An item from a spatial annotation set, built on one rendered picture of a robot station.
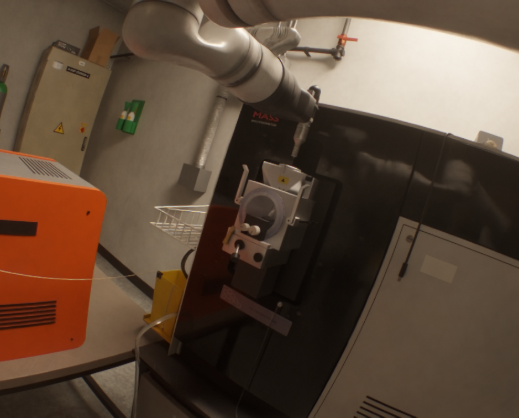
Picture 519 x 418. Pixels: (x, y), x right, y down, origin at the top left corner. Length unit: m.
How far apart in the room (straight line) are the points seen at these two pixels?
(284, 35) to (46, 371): 0.80
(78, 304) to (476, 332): 0.83
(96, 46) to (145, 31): 3.36
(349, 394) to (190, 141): 2.16
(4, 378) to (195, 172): 1.78
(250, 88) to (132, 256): 2.59
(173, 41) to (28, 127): 3.14
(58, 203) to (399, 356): 0.71
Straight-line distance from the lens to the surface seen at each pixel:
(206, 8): 0.24
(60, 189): 0.64
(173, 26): 0.27
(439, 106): 1.82
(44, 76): 3.39
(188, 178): 2.18
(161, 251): 2.54
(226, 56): 0.32
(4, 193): 0.61
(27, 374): 0.78
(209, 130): 2.21
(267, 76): 0.37
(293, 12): 0.21
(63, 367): 0.80
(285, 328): 0.61
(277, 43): 0.41
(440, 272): 0.54
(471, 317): 0.56
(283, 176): 0.53
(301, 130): 0.54
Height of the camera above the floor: 1.26
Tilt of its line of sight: 6 degrees down
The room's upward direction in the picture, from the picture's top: 18 degrees clockwise
